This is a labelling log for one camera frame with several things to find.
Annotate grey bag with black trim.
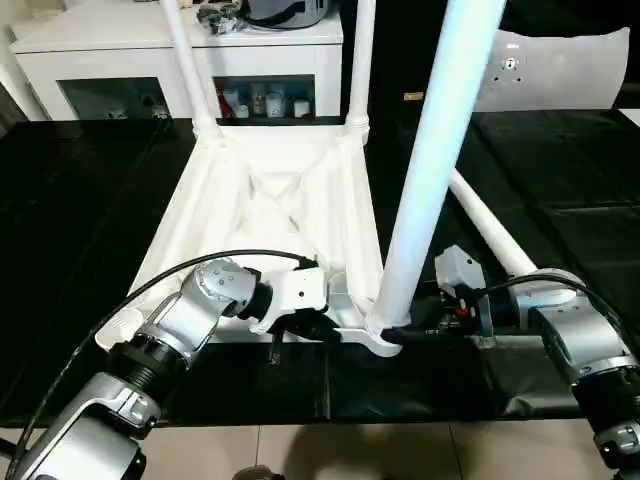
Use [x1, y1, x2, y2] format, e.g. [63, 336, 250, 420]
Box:
[247, 0, 334, 29]

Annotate black furniture with yellow label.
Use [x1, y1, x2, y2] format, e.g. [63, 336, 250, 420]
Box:
[339, 0, 496, 119]

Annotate white plastic table leg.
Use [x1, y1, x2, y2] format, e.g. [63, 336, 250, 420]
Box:
[447, 169, 540, 277]
[364, 0, 509, 342]
[347, 0, 376, 141]
[159, 0, 221, 146]

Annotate black work mat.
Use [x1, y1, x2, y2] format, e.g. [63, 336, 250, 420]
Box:
[0, 110, 640, 426]

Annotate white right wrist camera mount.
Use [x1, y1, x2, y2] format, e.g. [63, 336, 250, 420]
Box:
[433, 244, 496, 339]

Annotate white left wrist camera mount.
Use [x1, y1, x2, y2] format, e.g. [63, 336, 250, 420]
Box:
[249, 267, 331, 336]

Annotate white glass-door cabinet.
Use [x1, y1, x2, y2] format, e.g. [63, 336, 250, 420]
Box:
[9, 19, 346, 121]

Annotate grey cushion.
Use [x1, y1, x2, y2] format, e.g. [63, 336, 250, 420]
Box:
[472, 27, 632, 111]

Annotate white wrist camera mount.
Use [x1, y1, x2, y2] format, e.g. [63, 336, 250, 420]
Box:
[433, 244, 496, 339]
[249, 267, 331, 336]

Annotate black tangled item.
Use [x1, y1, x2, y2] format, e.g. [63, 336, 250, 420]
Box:
[197, 0, 249, 36]

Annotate white plastic table top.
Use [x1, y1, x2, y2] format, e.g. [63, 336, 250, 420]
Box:
[94, 124, 416, 359]

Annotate grey curtain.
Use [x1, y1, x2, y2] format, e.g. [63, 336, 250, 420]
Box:
[0, 79, 24, 141]

